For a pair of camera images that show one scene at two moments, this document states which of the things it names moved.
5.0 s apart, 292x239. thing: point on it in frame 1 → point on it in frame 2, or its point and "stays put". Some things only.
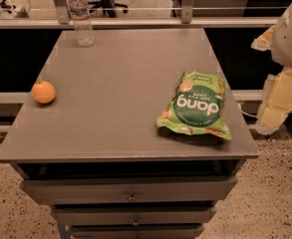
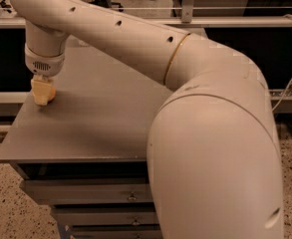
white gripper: x=290 y=44 → x=45 y=65
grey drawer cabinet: x=95 y=151 stays put
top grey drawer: x=41 y=190 stays put
